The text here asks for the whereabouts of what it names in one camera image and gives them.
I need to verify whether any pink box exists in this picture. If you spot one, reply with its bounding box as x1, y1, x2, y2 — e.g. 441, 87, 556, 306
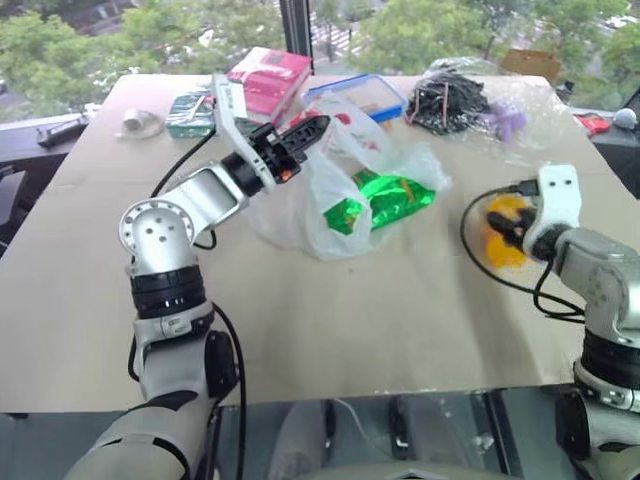
226, 46, 314, 127

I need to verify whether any green snack packet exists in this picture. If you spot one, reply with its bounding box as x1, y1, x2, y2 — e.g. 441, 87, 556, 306
321, 168, 438, 237

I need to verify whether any black cord bundle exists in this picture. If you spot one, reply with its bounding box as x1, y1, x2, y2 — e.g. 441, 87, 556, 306
404, 68, 495, 137

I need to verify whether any purple plush toy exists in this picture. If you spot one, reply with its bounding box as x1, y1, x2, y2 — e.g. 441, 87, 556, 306
486, 99, 530, 145

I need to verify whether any grey ball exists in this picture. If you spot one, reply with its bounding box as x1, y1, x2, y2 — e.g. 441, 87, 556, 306
611, 106, 640, 132

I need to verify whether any black window frame post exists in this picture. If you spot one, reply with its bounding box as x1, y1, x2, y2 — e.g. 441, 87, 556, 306
278, 0, 315, 62

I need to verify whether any grey robot torso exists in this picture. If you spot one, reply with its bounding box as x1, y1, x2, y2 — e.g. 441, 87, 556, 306
298, 462, 504, 480

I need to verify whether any black chair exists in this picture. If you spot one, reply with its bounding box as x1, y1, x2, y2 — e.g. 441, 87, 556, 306
0, 167, 27, 256

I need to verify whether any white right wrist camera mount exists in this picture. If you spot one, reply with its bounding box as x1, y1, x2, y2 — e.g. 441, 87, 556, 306
521, 163, 584, 262

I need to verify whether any blue-lidded clear food container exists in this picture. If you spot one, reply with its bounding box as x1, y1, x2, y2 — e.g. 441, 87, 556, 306
301, 73, 409, 125

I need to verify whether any black remote control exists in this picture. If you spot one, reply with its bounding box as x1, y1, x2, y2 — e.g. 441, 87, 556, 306
36, 113, 92, 148

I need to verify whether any red packet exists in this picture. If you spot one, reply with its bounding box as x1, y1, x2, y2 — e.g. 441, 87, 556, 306
573, 111, 612, 137

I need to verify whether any green white small box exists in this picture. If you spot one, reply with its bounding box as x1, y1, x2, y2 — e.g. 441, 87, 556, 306
165, 91, 222, 140

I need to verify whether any clear tape roll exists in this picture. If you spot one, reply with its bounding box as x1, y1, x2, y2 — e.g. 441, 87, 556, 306
116, 106, 167, 142

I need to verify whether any grey rounded leg cover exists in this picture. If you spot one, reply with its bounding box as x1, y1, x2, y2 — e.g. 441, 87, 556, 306
268, 399, 332, 480

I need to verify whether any brown cardboard box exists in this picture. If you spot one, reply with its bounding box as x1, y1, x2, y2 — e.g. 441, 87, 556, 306
501, 47, 562, 85

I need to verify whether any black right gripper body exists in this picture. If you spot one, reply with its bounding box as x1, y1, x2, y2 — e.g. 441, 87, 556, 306
508, 206, 541, 248

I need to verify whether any orange soda bottle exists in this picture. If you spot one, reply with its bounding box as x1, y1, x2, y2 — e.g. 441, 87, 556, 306
478, 194, 540, 272

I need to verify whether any clear plastic bag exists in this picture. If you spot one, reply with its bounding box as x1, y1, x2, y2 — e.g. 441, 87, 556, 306
246, 96, 452, 262
414, 54, 569, 151

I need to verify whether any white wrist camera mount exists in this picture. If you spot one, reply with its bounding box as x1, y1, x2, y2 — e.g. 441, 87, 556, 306
521, 163, 584, 262
209, 73, 281, 195

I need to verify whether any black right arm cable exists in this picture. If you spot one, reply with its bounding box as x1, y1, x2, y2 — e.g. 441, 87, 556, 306
459, 178, 587, 325

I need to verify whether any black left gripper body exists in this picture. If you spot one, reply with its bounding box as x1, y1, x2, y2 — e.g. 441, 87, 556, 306
247, 121, 307, 185

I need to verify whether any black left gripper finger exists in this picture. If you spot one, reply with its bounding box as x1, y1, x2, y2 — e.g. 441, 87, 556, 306
293, 136, 322, 162
278, 114, 333, 147

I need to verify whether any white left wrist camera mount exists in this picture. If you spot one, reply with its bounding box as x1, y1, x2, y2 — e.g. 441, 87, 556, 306
209, 73, 281, 195

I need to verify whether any thin white cable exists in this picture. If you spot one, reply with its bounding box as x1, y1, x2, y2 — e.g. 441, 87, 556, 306
328, 397, 389, 459

